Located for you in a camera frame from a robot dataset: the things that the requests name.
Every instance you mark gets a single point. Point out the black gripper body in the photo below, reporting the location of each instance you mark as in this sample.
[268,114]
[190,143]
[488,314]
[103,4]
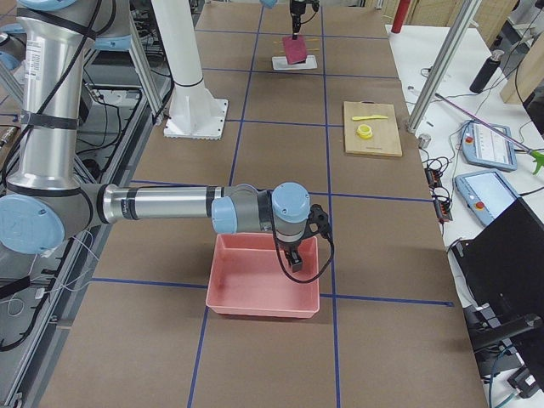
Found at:
[297,18]
[291,246]

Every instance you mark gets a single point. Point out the pink cloth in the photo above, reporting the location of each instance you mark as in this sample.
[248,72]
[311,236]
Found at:
[295,51]

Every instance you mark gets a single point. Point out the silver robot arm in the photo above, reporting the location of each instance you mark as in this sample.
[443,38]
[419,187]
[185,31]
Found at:
[46,204]

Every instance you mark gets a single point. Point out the black water bottle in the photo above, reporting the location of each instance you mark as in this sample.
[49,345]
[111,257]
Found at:
[486,72]

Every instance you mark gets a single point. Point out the wooden chopstick beside tray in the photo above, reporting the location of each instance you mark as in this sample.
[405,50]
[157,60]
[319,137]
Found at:
[305,38]

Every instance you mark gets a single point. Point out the pink plastic bin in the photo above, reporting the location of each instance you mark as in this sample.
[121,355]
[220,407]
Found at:
[246,279]

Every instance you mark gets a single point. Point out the red cylinder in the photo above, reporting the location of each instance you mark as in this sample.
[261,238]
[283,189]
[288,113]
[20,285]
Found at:
[400,15]

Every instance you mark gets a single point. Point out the yellow plastic knife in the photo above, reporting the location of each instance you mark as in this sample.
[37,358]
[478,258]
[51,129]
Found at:
[368,118]

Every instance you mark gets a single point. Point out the yellow lemon slices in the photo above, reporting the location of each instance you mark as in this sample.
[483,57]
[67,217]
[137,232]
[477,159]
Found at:
[364,131]

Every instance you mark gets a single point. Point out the wooden cutting board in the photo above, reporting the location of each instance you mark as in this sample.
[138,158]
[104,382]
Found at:
[386,137]

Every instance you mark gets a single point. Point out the near blue teach pendant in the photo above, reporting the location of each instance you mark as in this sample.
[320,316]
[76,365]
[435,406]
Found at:
[487,194]

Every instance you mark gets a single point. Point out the blue teach pendant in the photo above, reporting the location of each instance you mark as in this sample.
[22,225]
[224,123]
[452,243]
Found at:
[486,148]
[487,194]

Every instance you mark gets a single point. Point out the black monitor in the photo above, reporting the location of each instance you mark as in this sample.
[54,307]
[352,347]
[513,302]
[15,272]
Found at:
[503,264]

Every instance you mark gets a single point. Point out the far blue teach pendant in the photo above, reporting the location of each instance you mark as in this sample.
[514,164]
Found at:
[486,148]

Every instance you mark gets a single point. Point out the reacher grabber tool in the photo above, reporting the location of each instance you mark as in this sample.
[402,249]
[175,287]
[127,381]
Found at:
[535,154]

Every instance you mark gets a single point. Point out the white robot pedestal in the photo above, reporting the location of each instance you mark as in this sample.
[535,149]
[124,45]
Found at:
[193,111]

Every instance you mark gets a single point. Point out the aluminium frame post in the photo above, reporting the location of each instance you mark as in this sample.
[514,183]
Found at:
[446,53]

